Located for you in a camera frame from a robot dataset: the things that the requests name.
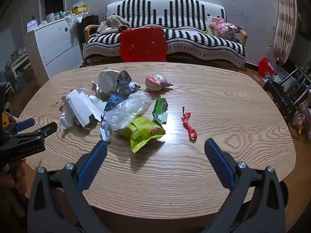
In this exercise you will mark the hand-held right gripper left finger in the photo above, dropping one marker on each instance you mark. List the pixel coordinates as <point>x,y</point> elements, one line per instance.
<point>93,165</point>

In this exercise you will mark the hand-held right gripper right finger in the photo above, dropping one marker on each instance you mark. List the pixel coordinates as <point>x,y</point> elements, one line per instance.
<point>218,162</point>

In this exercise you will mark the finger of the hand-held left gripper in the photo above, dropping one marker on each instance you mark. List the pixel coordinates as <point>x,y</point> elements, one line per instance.
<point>24,124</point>
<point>45,129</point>

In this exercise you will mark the silver and white cardboard carton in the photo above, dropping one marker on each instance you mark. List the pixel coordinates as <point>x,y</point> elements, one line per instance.
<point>81,106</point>

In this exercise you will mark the blue foil wrapper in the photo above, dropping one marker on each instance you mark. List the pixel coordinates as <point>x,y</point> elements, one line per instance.
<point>114,100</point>

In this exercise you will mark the green plastic tray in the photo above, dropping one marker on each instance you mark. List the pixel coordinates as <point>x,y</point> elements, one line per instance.
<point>160,108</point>

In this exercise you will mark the person's left hand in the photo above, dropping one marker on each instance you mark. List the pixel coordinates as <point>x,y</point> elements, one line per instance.
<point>18,179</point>

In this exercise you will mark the crumpled white plastic wrapper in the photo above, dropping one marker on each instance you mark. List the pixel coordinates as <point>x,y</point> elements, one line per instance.
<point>66,119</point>

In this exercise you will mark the red ribbon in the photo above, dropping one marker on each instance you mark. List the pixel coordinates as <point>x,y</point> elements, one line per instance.
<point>187,121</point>

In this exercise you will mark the green snack bag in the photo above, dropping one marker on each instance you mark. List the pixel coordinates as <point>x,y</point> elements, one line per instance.
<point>142,136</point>

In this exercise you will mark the white shelf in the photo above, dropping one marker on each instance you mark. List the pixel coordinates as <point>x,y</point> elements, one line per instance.
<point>19,63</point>

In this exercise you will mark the clear plastic bag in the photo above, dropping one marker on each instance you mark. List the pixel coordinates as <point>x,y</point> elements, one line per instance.
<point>128,109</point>

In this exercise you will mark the crumpled white paper bag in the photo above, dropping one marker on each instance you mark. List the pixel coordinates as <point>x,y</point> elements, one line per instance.
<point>108,81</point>

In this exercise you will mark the white drawer cabinet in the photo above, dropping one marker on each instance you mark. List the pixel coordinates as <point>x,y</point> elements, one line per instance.
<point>55,46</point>

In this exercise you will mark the crumpled silver foil wrapper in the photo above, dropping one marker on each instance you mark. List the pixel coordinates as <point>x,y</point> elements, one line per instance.
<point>126,83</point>

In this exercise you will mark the black stool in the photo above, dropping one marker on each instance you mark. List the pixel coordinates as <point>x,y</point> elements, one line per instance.
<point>279,97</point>

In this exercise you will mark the pink plush toys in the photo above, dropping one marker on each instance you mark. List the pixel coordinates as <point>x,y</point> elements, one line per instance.
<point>302,119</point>

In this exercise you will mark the pink striped egg toy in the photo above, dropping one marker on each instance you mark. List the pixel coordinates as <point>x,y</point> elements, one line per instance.
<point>155,83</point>

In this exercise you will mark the red plastic bag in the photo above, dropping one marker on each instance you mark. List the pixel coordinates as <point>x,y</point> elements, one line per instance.
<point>264,66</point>

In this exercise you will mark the yellow box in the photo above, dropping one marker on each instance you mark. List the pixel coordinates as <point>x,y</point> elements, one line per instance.
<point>79,10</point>

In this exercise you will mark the brown plush toy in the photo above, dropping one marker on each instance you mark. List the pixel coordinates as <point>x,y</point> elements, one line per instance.
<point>114,21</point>

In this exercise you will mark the red plastic chair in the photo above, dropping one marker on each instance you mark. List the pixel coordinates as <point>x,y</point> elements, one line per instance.
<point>143,43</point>

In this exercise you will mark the pink cartoon cushion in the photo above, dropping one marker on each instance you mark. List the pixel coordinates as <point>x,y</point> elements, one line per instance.
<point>224,26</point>

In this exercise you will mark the beige plaid curtain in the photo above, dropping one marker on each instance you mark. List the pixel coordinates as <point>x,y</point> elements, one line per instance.
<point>284,29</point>

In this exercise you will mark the sofa with black-white cover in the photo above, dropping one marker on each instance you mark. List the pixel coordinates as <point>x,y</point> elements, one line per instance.
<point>189,12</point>

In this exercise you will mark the metal chair frame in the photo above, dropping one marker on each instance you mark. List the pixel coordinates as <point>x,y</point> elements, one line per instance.
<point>300,77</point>

